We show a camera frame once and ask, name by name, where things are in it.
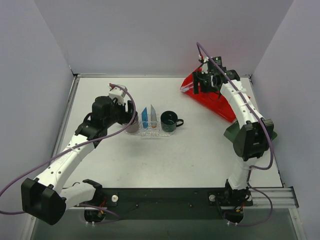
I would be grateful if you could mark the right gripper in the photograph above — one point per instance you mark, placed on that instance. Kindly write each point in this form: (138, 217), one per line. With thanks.
(196, 81)

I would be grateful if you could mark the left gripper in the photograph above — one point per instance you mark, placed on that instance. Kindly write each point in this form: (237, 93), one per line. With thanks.
(129, 113)

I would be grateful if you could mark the purple cup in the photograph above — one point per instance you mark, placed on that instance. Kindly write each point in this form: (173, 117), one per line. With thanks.
(134, 127)

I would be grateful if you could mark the blue toothpaste tube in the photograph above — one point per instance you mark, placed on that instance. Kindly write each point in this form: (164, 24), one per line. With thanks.
(144, 118)

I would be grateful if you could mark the toothbrush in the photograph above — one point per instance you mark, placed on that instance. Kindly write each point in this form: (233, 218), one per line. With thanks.
(187, 87)

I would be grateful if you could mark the white orange-capped toothpaste tube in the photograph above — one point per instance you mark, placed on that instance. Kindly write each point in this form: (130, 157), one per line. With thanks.
(153, 117)

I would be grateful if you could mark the dark green mug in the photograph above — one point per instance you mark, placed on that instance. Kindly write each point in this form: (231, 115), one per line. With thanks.
(170, 121)

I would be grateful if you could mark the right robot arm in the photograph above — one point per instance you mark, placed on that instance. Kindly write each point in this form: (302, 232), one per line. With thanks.
(248, 157)

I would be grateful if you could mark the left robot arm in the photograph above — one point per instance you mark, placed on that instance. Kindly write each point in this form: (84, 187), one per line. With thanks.
(44, 196)

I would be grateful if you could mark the clear textured plastic tray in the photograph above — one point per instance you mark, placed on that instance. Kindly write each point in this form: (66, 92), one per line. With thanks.
(151, 132)

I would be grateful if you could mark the red divided bin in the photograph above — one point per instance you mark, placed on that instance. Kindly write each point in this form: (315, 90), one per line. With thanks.
(212, 101)

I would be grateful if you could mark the green bin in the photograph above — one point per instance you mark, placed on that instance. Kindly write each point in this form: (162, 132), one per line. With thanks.
(231, 132)

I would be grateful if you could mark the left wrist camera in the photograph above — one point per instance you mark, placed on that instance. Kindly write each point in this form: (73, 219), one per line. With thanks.
(117, 95)

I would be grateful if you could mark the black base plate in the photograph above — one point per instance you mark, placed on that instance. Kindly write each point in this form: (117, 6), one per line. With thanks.
(166, 204)

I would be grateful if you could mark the aluminium rail frame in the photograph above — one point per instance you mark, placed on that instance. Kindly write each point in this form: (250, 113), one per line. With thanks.
(275, 197)

